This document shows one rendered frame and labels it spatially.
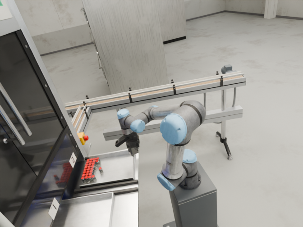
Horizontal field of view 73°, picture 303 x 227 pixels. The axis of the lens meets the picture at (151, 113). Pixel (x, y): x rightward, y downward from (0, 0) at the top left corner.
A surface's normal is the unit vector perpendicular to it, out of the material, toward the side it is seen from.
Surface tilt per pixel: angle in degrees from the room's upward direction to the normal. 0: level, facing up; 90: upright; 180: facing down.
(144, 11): 90
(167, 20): 90
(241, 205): 0
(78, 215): 0
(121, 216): 0
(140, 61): 90
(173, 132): 83
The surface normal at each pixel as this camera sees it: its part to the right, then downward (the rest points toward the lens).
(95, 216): -0.18, -0.83
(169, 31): 0.26, 0.47
